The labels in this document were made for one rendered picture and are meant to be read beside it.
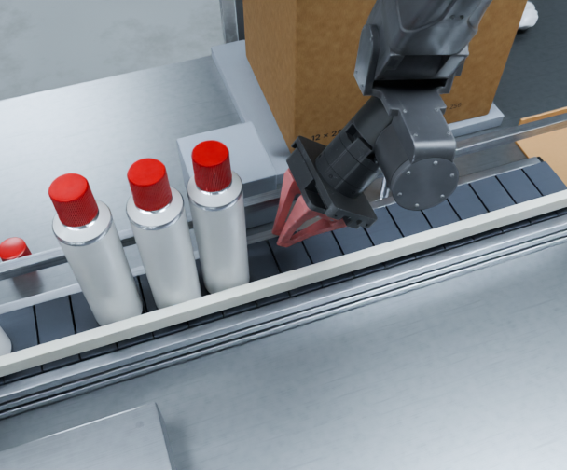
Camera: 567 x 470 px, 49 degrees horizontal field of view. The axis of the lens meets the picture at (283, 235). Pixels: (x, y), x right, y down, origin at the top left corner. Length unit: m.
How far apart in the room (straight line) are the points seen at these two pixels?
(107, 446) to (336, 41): 0.50
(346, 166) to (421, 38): 0.15
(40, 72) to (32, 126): 1.53
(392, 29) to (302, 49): 0.24
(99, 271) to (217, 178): 0.14
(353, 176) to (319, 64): 0.21
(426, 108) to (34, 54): 2.19
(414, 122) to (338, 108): 0.31
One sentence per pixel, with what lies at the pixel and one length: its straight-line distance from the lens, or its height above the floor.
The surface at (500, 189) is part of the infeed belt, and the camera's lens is 0.83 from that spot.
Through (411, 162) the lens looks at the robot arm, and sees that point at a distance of 0.51.
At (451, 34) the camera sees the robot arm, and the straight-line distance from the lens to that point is 0.51.
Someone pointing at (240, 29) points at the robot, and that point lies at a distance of 1.44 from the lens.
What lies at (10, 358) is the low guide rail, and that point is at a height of 0.91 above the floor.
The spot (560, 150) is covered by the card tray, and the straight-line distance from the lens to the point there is 0.98.
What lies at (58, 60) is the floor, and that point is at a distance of 2.57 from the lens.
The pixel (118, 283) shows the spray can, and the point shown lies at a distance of 0.63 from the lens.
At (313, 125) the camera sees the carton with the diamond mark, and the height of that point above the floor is 0.91.
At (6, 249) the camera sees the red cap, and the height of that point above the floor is 0.86.
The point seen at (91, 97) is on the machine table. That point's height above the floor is 0.83.
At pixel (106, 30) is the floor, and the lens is 2.67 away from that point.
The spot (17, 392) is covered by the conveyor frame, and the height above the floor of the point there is 0.88.
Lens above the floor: 1.47
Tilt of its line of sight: 53 degrees down
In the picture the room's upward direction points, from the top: straight up
